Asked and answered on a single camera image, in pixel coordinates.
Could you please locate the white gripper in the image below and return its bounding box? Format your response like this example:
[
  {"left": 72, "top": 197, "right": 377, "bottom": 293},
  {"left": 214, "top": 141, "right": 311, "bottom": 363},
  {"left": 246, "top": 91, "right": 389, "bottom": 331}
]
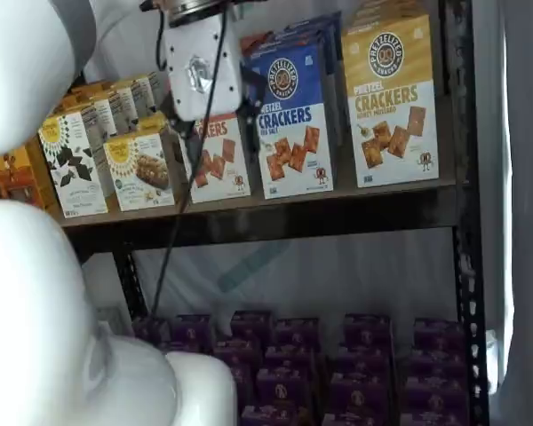
[{"left": 161, "top": 14, "right": 268, "bottom": 138}]

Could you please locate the yellow and white cracker box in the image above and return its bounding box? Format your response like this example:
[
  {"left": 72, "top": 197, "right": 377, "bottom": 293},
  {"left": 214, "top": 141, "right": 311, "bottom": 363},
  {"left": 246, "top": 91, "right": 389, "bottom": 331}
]
[
  {"left": 340, "top": 12, "right": 441, "bottom": 189},
  {"left": 346, "top": 0, "right": 430, "bottom": 28}
]

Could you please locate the orange and white cracker box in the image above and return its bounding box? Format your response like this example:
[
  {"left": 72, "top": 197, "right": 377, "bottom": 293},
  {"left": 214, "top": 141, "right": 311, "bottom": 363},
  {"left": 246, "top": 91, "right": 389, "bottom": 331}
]
[{"left": 187, "top": 113, "right": 252, "bottom": 205}]

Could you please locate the yellow white snack bar box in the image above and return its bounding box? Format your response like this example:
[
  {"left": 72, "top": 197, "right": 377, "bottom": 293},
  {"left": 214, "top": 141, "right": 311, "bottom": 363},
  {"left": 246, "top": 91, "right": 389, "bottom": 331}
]
[
  {"left": 135, "top": 110, "right": 171, "bottom": 133},
  {"left": 101, "top": 113, "right": 179, "bottom": 213}
]

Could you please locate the white box with dark crackers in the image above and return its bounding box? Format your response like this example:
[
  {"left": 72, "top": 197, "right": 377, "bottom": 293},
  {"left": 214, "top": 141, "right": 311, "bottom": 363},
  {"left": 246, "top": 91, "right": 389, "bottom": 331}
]
[
  {"left": 130, "top": 77, "right": 157, "bottom": 125},
  {"left": 108, "top": 83, "right": 138, "bottom": 133},
  {"left": 61, "top": 93, "right": 116, "bottom": 139},
  {"left": 148, "top": 70, "right": 170, "bottom": 112},
  {"left": 38, "top": 110, "right": 109, "bottom": 219}
]

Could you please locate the brown wooden shelf board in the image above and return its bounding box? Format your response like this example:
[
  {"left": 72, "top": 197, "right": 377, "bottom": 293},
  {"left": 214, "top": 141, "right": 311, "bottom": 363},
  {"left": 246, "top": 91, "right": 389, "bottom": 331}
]
[{"left": 61, "top": 175, "right": 470, "bottom": 230}]

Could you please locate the orange brown box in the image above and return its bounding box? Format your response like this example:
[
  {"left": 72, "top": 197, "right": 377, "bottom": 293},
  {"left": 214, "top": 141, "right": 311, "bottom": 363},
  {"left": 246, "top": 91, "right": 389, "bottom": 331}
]
[{"left": 0, "top": 137, "right": 63, "bottom": 214}]

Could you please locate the purple snack box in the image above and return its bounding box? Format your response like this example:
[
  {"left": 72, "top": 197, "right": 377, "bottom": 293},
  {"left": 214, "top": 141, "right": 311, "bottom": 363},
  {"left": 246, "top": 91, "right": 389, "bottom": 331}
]
[
  {"left": 264, "top": 345, "right": 319, "bottom": 372},
  {"left": 402, "top": 375, "right": 470, "bottom": 426},
  {"left": 408, "top": 350, "right": 467, "bottom": 383},
  {"left": 172, "top": 314, "right": 214, "bottom": 352},
  {"left": 132, "top": 317, "right": 174, "bottom": 351},
  {"left": 230, "top": 310, "right": 274, "bottom": 343},
  {"left": 255, "top": 367, "right": 314, "bottom": 412},
  {"left": 337, "top": 348, "right": 394, "bottom": 378},
  {"left": 274, "top": 317, "right": 321, "bottom": 351},
  {"left": 330, "top": 372, "right": 399, "bottom": 416},
  {"left": 212, "top": 339, "right": 266, "bottom": 369},
  {"left": 242, "top": 406, "right": 312, "bottom": 426},
  {"left": 415, "top": 317, "right": 466, "bottom": 356},
  {"left": 341, "top": 313, "right": 393, "bottom": 351},
  {"left": 235, "top": 366, "right": 259, "bottom": 405},
  {"left": 323, "top": 412, "right": 396, "bottom": 426}
]

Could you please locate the black metal shelf rack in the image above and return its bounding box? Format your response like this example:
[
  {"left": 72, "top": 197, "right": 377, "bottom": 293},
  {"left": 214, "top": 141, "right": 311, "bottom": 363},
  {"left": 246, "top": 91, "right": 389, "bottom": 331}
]
[{"left": 60, "top": 0, "right": 492, "bottom": 426}]

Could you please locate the teal tape strip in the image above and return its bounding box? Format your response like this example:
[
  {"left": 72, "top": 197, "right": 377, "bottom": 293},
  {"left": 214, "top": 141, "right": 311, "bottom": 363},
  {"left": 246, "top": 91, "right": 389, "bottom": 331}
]
[{"left": 216, "top": 241, "right": 290, "bottom": 293}]

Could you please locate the black cable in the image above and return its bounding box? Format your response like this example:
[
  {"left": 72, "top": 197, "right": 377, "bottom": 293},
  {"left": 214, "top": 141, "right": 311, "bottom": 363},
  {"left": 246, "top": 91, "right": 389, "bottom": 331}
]
[{"left": 148, "top": 0, "right": 232, "bottom": 325}]

